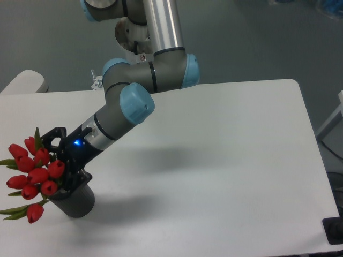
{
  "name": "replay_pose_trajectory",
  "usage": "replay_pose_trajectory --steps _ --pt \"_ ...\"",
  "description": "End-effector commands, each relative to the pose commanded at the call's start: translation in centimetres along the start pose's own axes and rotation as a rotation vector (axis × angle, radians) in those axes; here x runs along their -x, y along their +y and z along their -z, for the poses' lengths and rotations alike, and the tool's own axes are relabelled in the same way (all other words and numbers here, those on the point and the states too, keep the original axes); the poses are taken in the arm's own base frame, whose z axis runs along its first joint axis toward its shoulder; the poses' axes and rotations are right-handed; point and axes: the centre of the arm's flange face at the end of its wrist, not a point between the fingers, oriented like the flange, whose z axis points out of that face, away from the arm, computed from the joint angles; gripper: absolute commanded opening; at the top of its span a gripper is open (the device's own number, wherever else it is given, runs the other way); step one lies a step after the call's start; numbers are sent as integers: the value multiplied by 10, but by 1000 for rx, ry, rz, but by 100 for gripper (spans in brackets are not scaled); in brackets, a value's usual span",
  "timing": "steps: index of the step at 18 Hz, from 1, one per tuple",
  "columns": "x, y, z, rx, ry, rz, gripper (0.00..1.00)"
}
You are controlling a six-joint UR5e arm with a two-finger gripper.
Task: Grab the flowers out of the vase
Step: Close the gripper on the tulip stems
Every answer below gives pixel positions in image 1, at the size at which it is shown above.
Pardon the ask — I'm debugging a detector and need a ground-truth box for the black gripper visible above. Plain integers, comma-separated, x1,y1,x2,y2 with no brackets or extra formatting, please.
41,127,103,193

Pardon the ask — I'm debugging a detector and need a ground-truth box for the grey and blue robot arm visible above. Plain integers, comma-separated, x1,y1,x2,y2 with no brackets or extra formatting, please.
42,1,200,194

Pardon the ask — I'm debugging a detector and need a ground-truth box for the white furniture frame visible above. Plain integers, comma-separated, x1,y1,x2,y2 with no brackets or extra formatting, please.
315,91,342,141

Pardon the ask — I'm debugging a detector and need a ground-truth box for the dark grey ribbed vase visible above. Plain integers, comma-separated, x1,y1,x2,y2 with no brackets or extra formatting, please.
49,184,95,218

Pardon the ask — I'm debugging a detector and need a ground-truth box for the white chair armrest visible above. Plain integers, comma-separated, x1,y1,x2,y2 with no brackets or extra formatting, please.
1,70,49,95

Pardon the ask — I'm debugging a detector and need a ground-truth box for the black device at table edge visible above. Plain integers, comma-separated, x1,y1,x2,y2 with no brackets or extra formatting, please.
322,217,342,245

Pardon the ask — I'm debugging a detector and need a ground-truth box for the red tulip bouquet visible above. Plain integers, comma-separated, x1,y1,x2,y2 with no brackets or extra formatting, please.
1,128,66,224

